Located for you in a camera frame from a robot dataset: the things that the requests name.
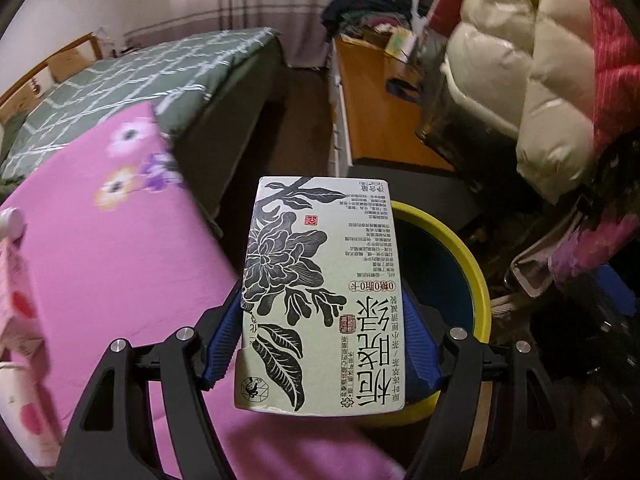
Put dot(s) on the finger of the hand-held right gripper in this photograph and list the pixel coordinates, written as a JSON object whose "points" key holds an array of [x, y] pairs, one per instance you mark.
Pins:
{"points": [[617, 287]]}

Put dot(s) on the pale striped curtain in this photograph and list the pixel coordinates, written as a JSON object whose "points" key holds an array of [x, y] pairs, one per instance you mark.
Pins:
{"points": [[240, 5]]}

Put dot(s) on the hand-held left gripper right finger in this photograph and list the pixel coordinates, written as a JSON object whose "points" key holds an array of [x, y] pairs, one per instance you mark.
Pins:
{"points": [[420, 350]]}

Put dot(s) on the wooden headboard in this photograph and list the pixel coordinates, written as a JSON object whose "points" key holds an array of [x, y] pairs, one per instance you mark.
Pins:
{"points": [[55, 60]]}

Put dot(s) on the pink floral cloth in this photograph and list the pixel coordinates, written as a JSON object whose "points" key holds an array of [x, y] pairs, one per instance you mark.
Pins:
{"points": [[125, 260]]}

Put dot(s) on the pile of dark clothes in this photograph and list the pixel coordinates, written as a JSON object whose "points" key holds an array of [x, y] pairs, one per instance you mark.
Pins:
{"points": [[365, 10]]}

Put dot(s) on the wooden desk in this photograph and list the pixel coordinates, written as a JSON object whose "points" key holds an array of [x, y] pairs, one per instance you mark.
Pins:
{"points": [[380, 125]]}

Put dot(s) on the pale green tea carton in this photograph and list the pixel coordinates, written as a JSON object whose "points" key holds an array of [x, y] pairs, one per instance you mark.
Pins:
{"points": [[320, 310]]}

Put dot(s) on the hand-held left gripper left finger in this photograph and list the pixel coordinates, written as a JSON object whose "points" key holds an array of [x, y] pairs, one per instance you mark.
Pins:
{"points": [[222, 340]]}

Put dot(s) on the small blue object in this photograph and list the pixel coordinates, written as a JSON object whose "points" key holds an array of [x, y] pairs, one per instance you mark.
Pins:
{"points": [[402, 91]]}

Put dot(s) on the grey handbag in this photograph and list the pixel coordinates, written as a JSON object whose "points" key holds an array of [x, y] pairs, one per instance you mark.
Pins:
{"points": [[535, 270]]}

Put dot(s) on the bed with green checked cover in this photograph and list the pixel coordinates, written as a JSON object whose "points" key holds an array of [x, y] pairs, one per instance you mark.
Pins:
{"points": [[125, 75]]}

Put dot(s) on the yellow-green book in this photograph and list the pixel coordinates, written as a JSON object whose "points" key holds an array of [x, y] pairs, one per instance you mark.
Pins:
{"points": [[400, 42]]}

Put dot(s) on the white puffer jacket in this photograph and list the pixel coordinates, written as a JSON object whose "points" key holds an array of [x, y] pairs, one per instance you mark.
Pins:
{"points": [[540, 85]]}

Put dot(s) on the pink patterned garment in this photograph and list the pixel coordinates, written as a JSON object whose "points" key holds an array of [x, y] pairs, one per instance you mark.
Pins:
{"points": [[590, 240]]}

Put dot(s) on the yellow waste bin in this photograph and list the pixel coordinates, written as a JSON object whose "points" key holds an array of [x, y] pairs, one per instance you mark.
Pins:
{"points": [[475, 280]]}

